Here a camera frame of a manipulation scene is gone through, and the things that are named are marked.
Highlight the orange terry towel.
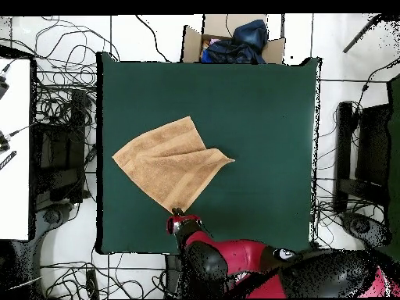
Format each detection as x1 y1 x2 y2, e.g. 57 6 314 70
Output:
111 116 236 216

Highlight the black power strip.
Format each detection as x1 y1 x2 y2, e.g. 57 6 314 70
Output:
85 269 100 299

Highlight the black equipment rack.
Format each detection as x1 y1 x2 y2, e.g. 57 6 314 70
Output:
30 88 95 204

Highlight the dark green table cloth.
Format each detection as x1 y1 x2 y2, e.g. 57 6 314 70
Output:
96 52 321 255

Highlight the white side table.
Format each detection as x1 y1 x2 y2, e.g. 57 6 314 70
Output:
0 57 32 241

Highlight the brown cardboard box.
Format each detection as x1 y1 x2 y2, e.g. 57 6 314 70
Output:
180 13 287 65

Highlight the dark blue clothing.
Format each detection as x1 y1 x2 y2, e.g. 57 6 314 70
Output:
201 19 269 65

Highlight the green cloth on neighbouring table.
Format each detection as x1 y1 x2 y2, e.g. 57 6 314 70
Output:
370 74 400 263

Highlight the dark metal rod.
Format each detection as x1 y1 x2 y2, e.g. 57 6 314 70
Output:
342 13 391 54

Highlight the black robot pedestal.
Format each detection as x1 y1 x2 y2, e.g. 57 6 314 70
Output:
165 254 188 299

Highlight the black metal frame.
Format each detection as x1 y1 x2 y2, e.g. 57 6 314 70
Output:
333 101 393 213

